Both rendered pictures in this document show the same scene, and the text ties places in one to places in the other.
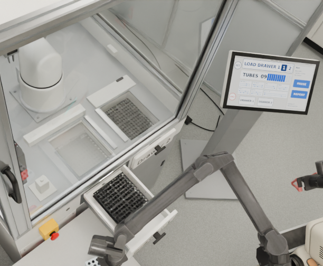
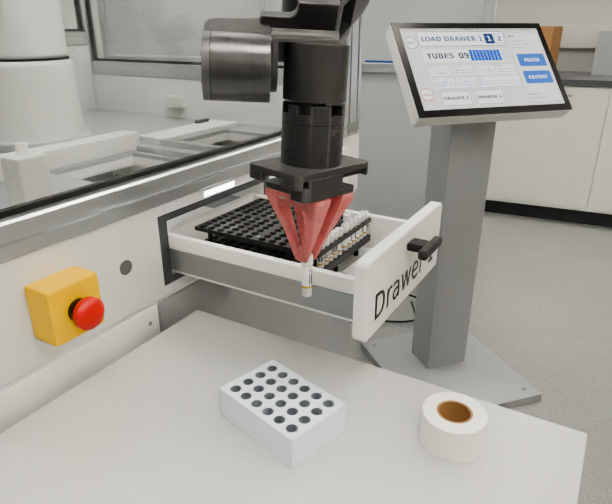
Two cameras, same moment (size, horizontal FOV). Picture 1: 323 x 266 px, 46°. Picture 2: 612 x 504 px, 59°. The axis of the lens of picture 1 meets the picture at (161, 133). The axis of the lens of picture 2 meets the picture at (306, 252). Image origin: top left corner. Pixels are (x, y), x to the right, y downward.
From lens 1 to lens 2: 136 cm
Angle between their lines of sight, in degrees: 33
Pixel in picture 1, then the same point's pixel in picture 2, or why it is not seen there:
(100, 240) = (239, 22)
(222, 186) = (486, 385)
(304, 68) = (521, 36)
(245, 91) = (446, 83)
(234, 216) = not seen: hidden behind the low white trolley
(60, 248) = (125, 398)
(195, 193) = not seen: hidden behind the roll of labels
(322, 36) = (499, 185)
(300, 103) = (549, 91)
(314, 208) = not seen: outside the picture
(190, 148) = (386, 348)
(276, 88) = (495, 71)
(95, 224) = (225, 332)
